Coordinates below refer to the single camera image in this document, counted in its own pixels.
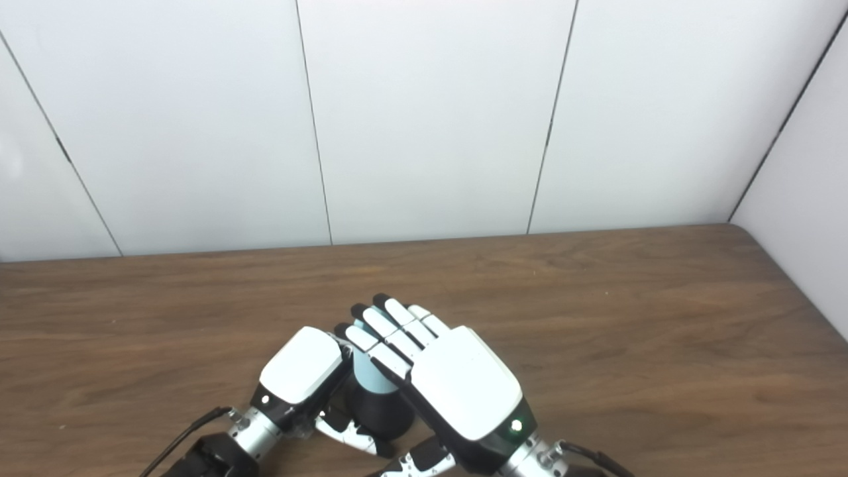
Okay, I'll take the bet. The white and black left hand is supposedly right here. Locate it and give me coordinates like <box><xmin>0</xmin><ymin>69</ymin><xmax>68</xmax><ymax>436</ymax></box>
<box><xmin>250</xmin><ymin>326</ymin><xmax>395</xmax><ymax>458</ymax></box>

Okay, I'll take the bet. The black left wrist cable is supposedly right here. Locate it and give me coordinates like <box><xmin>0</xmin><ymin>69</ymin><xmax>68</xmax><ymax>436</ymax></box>
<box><xmin>138</xmin><ymin>406</ymin><xmax>234</xmax><ymax>477</ymax></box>

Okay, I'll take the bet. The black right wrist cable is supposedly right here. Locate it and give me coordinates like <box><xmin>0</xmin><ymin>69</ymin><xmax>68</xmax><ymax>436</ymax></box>
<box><xmin>560</xmin><ymin>441</ymin><xmax>637</xmax><ymax>477</ymax></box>

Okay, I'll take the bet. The white and black right hand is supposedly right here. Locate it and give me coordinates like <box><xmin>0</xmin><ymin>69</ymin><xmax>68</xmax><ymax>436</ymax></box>
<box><xmin>333</xmin><ymin>293</ymin><xmax>537</xmax><ymax>477</ymax></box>

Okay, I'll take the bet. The light blue cylinder cup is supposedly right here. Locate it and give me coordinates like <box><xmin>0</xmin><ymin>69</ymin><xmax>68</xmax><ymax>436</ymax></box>
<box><xmin>351</xmin><ymin>319</ymin><xmax>398</xmax><ymax>393</ymax></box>

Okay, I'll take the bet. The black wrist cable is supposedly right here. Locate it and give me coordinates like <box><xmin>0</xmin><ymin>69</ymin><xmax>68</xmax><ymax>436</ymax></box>
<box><xmin>138</xmin><ymin>406</ymin><xmax>234</xmax><ymax>477</ymax></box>
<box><xmin>560</xmin><ymin>441</ymin><xmax>637</xmax><ymax>477</ymax></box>

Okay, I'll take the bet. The black funnel-shaped nozzle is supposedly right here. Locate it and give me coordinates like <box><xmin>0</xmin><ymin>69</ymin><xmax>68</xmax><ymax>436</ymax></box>
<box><xmin>344</xmin><ymin>384</ymin><xmax>417</xmax><ymax>441</ymax></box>

